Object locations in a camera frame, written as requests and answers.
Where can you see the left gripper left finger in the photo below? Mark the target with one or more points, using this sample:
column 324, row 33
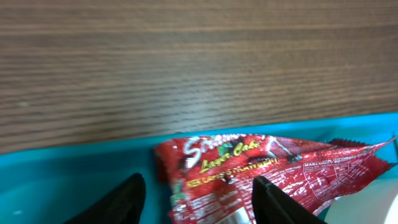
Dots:
column 122, row 205

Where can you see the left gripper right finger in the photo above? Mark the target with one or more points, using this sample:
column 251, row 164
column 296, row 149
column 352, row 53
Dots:
column 272, row 206

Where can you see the red snack wrapper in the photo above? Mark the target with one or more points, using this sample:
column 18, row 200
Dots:
column 211, row 176

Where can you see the white bowl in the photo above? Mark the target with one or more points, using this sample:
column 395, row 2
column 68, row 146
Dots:
column 375, row 204

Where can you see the teal serving tray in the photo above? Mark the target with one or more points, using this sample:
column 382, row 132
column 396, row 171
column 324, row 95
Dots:
column 54, row 184

